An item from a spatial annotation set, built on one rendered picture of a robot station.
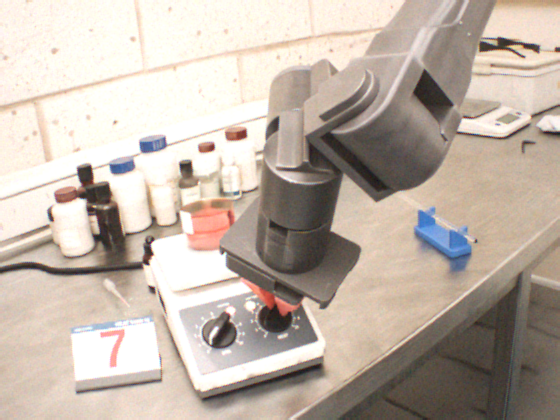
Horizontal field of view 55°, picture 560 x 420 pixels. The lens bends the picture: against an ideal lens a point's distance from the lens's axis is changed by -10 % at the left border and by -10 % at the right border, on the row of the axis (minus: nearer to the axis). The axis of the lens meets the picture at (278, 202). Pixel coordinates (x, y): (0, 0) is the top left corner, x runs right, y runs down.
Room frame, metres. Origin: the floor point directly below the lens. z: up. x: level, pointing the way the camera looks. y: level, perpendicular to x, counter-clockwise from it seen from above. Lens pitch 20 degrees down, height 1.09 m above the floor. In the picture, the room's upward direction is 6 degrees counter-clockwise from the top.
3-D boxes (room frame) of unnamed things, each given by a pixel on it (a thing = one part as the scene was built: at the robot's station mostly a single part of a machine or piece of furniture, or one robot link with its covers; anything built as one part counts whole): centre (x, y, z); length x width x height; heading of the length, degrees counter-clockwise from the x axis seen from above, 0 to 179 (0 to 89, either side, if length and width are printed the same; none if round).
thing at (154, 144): (0.95, 0.20, 0.81); 0.07 x 0.07 x 0.13
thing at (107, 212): (0.83, 0.26, 0.80); 0.04 x 0.04 x 0.10
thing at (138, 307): (0.57, 0.18, 0.76); 0.06 x 0.06 x 0.02
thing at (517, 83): (1.55, -0.70, 0.82); 0.37 x 0.31 x 0.14; 127
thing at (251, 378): (0.54, 0.07, 0.79); 0.22 x 0.13 x 0.08; 19
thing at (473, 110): (1.32, -0.48, 0.77); 0.26 x 0.19 x 0.05; 43
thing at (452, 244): (0.70, -0.21, 0.77); 0.10 x 0.03 x 0.04; 16
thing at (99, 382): (0.48, 0.18, 0.77); 0.09 x 0.06 x 0.04; 99
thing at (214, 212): (0.59, 0.08, 0.88); 0.07 x 0.06 x 0.08; 177
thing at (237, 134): (1.02, 0.06, 0.80); 0.06 x 0.06 x 0.11
